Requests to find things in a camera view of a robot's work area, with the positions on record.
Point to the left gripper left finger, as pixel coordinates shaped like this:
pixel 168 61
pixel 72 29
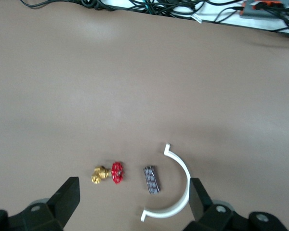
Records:
pixel 62 204

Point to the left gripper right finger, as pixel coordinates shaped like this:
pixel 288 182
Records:
pixel 202 207

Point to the brass valve red handwheel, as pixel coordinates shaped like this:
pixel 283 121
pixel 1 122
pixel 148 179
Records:
pixel 116 173

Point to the grey orange power strip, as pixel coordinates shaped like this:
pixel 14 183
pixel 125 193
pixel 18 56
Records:
pixel 257 8

